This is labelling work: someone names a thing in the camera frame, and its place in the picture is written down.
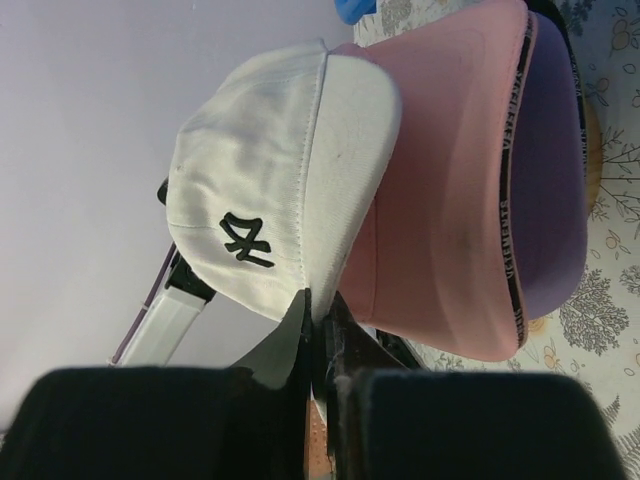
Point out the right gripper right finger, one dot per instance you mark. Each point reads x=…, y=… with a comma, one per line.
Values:
x=386, y=421

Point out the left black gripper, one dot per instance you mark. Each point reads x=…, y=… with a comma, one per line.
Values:
x=162, y=191

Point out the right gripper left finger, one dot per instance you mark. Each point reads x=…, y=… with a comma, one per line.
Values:
x=246, y=421

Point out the white cloth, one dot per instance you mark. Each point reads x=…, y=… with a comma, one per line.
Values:
x=272, y=178

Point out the pink baseball cap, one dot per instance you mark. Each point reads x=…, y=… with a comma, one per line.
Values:
x=434, y=261

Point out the purple baseball cap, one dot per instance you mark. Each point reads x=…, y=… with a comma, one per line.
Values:
x=548, y=199

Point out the wooden hat stand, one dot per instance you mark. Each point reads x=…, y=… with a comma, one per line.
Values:
x=594, y=155

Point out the black baseball cap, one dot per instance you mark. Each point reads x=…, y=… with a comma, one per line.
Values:
x=570, y=50

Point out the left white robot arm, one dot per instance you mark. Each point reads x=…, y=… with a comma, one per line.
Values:
x=177, y=297

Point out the floral table mat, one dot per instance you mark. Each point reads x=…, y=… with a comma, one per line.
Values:
x=594, y=337

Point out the blue plastic bin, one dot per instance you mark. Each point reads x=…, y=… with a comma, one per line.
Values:
x=350, y=12

